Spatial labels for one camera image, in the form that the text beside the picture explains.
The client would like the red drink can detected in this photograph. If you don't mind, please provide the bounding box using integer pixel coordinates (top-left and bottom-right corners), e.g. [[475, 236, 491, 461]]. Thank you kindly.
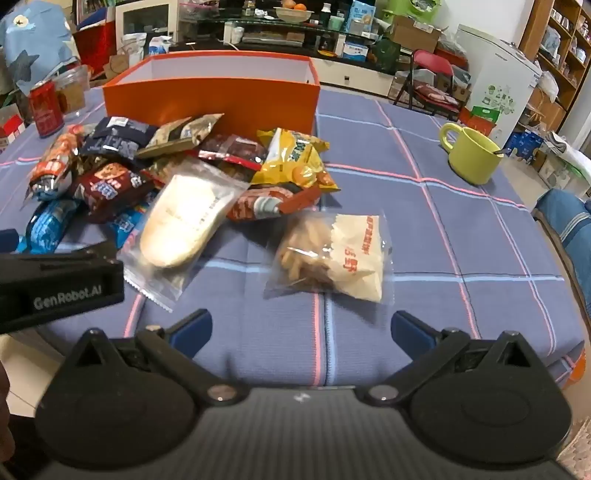
[[28, 80, 65, 138]]

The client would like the yellow chip packet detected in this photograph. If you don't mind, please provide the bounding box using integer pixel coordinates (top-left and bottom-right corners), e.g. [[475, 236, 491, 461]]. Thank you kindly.
[[252, 128, 341, 192]]

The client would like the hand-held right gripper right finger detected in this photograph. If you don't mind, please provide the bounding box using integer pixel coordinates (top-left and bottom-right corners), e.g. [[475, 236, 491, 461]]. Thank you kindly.
[[365, 310, 536, 408]]

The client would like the blue striped cloth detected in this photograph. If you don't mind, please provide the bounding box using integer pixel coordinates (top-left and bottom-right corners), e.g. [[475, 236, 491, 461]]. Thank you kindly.
[[533, 188, 591, 324]]

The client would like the maroon biscuit packet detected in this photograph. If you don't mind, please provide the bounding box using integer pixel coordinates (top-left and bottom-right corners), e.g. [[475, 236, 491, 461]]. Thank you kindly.
[[74, 161, 155, 224]]

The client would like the brown beige snack packet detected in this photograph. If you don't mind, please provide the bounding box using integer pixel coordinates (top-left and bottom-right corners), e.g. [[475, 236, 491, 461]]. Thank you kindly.
[[136, 113, 225, 160]]

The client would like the blue cookie packet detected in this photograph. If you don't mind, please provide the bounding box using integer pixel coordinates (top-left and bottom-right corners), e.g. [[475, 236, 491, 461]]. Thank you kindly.
[[108, 203, 151, 250], [16, 198, 79, 254]]

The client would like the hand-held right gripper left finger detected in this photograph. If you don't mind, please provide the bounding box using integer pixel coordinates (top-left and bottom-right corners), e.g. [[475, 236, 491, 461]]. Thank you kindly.
[[69, 309, 249, 408]]

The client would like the blue shark plush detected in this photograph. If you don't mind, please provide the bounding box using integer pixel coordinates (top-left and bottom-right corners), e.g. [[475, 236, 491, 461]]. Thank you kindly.
[[0, 0, 78, 93]]

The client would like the white glass door cabinet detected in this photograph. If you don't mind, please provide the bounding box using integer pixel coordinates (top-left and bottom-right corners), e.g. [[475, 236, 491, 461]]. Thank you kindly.
[[115, 0, 180, 47]]

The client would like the yellow green mug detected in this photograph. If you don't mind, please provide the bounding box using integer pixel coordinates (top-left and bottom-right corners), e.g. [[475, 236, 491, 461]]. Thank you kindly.
[[438, 122, 505, 185]]

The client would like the green hanging organizer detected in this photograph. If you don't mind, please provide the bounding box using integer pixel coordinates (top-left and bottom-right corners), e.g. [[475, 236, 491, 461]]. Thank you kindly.
[[383, 0, 444, 19]]

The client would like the clear plastic jar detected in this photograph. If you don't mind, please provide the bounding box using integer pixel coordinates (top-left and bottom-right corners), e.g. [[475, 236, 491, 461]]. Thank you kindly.
[[53, 65, 90, 116]]

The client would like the glass tv stand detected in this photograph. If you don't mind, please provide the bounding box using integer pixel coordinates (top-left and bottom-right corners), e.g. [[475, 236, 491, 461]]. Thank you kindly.
[[180, 16, 398, 97]]

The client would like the dark green bag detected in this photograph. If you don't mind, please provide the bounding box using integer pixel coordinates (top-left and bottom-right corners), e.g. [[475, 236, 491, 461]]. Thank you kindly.
[[367, 39, 402, 75]]

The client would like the clear dark red snack packet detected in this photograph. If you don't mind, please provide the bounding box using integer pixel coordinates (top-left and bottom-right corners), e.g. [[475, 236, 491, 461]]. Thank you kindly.
[[198, 134, 269, 172]]

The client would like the white small fridge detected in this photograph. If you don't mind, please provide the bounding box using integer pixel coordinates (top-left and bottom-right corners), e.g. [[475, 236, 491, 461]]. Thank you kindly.
[[455, 23, 543, 148]]

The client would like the red folding chair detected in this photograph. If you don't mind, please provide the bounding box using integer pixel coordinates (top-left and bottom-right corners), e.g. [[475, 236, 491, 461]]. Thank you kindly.
[[392, 48, 472, 121]]

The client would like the clear oval rice cracker packet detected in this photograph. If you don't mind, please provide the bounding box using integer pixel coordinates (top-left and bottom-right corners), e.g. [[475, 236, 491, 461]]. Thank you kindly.
[[122, 173, 250, 312]]

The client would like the blue checked tablecloth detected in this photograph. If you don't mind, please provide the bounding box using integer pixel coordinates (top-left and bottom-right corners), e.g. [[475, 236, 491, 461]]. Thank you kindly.
[[0, 85, 585, 389]]

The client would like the orange cardboard box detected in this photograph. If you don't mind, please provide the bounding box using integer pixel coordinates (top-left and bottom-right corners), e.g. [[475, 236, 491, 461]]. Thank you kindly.
[[102, 51, 321, 139]]

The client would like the wooden shelf unit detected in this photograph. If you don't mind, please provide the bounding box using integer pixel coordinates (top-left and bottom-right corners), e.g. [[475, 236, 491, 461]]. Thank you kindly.
[[519, 0, 591, 112]]

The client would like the fruit bowl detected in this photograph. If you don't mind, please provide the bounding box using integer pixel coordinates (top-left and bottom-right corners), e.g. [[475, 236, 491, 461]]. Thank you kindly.
[[273, 6, 314, 25]]

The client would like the navy snack packet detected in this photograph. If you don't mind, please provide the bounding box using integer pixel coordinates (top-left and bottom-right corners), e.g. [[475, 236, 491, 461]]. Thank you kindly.
[[79, 116, 160, 160]]

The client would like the clear fries packet white paper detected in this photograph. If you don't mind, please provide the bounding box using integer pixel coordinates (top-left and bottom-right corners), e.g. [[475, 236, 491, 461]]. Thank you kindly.
[[264, 208, 393, 305]]

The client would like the blue white carton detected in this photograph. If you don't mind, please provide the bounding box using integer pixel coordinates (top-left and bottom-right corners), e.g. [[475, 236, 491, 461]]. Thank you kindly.
[[346, 0, 377, 35]]

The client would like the red orange grey snack packet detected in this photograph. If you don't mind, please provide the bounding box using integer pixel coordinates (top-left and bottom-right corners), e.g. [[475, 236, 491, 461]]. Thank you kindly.
[[226, 182, 321, 223]]

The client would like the brown cardboard box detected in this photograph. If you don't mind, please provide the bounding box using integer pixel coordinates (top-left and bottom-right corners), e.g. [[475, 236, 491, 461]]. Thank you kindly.
[[390, 16, 446, 54]]

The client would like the red storage box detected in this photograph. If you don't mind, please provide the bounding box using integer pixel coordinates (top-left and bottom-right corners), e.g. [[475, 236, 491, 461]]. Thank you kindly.
[[74, 21, 118, 75]]

